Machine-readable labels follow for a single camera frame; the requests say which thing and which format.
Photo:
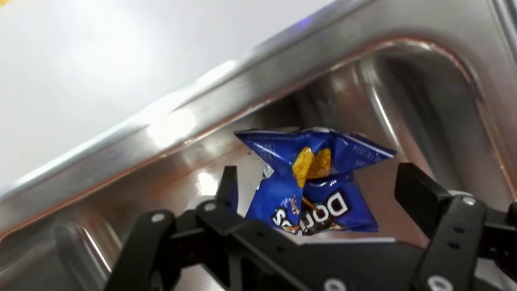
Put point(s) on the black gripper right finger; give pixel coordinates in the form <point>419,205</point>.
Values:
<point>461,230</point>

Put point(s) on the blue Doritos chip bag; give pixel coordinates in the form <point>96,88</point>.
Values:
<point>311,187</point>

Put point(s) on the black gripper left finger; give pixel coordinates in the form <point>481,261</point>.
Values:
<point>161,245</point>

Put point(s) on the stainless steel sink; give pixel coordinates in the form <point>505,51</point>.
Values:
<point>432,80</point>

